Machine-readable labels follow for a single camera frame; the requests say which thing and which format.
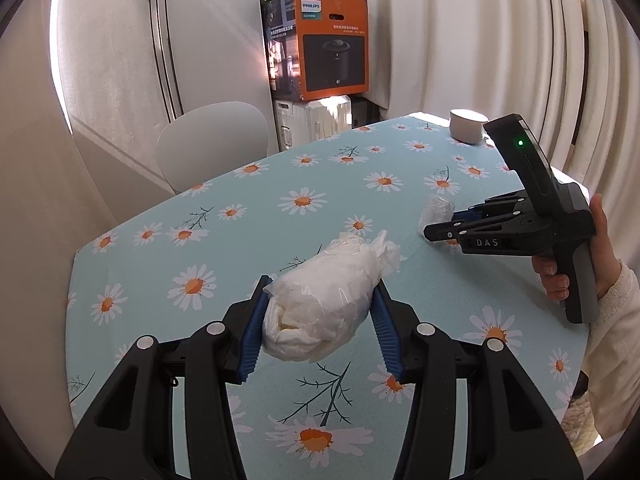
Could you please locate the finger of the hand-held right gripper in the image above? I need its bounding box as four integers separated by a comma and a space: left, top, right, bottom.
424, 212, 528, 256
452, 192, 527, 223

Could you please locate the white appliance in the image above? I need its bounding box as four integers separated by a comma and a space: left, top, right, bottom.
272, 95, 381, 153

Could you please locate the white refrigerator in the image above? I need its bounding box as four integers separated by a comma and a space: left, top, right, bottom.
50, 0, 281, 161

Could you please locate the person's right hand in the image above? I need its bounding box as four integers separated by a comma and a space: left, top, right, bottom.
531, 194, 623, 302

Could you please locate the white chair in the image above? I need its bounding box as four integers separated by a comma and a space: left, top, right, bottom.
156, 101, 271, 196

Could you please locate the white paper cup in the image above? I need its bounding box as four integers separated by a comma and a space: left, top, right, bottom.
448, 108, 490, 145

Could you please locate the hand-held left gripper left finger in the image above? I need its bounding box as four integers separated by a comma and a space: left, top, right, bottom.
54, 275, 273, 480

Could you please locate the daisy print tablecloth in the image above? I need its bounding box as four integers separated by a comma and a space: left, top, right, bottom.
65, 112, 593, 480

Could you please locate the clear plastic bag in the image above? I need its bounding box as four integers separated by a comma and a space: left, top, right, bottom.
261, 230, 402, 363

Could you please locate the white curtain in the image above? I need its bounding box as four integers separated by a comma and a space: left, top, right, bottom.
320, 0, 640, 201

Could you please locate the clear plastic wrap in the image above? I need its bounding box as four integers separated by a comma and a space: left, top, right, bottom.
416, 196, 456, 236

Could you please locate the orange cardboard appliance box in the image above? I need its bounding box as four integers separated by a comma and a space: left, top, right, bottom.
263, 0, 370, 102

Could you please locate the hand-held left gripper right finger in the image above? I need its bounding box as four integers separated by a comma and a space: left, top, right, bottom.
369, 280, 583, 480

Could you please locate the person's right forearm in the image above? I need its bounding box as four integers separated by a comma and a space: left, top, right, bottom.
580, 259, 640, 442

